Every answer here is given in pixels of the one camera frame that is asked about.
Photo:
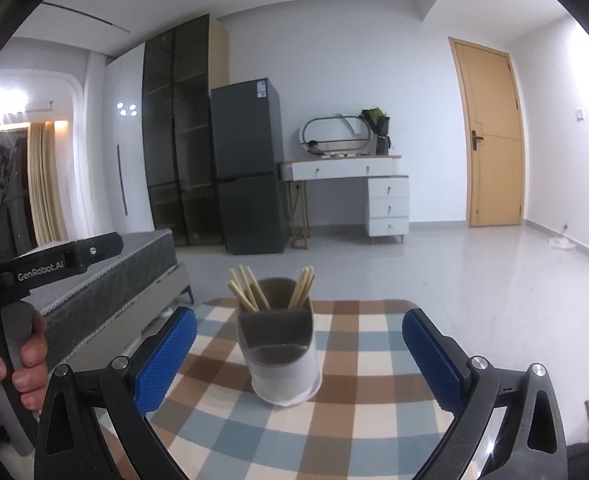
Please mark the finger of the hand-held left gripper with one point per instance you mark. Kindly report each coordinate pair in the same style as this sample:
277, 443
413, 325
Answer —
102, 247

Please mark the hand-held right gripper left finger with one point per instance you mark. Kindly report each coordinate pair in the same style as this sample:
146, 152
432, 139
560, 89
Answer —
167, 355

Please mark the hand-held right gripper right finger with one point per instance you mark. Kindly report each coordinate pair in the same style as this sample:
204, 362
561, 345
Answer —
432, 360

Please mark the bundle of wooden chopsticks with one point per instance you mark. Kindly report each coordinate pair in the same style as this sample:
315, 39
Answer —
247, 290

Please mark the white grey utensil holder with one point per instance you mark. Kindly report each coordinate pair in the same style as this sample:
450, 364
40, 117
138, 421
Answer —
284, 365

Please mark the person's left hand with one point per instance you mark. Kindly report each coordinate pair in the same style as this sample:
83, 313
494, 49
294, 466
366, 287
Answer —
32, 360

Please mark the grey bed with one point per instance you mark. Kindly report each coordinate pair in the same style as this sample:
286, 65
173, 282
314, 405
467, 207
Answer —
119, 275

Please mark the beige curtain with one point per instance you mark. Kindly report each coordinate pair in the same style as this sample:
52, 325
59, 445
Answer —
47, 185

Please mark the checkered tablecloth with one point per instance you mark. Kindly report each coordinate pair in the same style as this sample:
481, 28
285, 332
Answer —
354, 400

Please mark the white wardrobe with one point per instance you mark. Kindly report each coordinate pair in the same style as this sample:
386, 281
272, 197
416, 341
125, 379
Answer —
132, 160

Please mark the dark glass cabinet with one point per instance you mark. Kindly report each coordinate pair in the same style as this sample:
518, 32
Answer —
179, 135

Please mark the white vanity desk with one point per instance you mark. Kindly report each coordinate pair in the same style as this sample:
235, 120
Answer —
387, 200

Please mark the dark grey refrigerator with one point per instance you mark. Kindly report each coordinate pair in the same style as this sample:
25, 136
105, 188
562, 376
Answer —
247, 160

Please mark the white item on floor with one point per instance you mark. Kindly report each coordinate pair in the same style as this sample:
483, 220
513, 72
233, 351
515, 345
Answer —
560, 243

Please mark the wooden door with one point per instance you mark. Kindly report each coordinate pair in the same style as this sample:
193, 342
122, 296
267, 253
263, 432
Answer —
494, 135

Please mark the oval mirror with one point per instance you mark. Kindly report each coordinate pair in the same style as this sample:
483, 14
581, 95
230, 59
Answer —
332, 132

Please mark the gold frame stool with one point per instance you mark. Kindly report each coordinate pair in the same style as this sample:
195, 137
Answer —
302, 215

